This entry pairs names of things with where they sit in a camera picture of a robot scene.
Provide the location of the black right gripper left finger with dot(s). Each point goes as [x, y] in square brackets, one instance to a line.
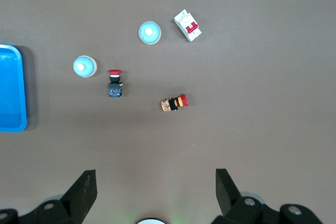
[76, 200]

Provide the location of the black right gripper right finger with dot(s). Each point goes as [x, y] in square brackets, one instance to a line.
[236, 208]

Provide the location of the blue call bell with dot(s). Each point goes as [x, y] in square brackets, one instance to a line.
[149, 32]
[84, 66]

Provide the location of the brown table mat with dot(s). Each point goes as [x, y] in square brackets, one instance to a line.
[249, 103]

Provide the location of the orange emergency stop button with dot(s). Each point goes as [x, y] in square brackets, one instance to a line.
[170, 104]

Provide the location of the blue plastic tray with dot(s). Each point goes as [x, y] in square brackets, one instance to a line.
[10, 90]

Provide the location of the white circuit breaker red lever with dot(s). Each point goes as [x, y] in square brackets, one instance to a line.
[187, 26]

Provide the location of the red mushroom pushbutton switch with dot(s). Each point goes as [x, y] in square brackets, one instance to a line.
[115, 90]

